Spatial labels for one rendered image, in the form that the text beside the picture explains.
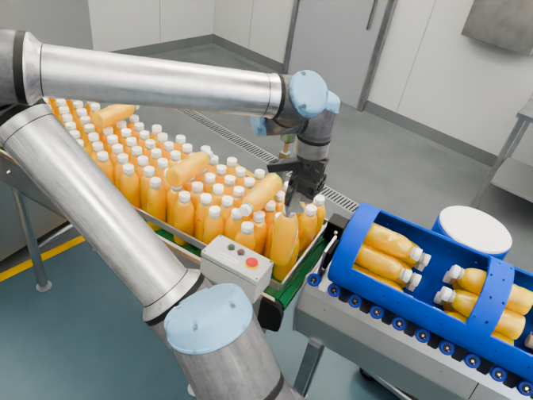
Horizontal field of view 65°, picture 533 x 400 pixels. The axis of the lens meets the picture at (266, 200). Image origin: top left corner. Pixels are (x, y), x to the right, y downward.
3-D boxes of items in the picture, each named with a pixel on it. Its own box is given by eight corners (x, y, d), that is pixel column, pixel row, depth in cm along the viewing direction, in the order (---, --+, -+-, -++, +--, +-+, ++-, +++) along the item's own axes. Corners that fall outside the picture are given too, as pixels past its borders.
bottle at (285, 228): (270, 264, 132) (278, 219, 121) (268, 248, 137) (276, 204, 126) (292, 264, 133) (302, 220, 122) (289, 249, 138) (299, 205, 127)
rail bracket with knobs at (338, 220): (335, 250, 163) (342, 231, 157) (319, 242, 166) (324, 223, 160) (344, 236, 171) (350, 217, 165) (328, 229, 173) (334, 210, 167)
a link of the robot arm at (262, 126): (260, 87, 91) (310, 86, 95) (243, 103, 101) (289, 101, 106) (266, 130, 91) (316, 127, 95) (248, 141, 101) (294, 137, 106)
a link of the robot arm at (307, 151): (290, 138, 106) (306, 125, 113) (287, 154, 109) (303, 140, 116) (322, 150, 103) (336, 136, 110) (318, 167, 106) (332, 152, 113)
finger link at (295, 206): (298, 227, 118) (306, 199, 114) (280, 218, 120) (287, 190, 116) (302, 223, 121) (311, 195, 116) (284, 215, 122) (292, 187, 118)
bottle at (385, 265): (351, 235, 131) (408, 261, 125) (351, 240, 138) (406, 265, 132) (341, 255, 130) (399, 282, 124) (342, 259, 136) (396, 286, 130)
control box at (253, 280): (253, 304, 125) (257, 281, 118) (199, 274, 131) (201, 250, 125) (269, 283, 132) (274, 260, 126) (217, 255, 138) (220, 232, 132)
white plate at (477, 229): (437, 198, 177) (435, 201, 178) (443, 240, 156) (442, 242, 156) (504, 215, 174) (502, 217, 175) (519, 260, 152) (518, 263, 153)
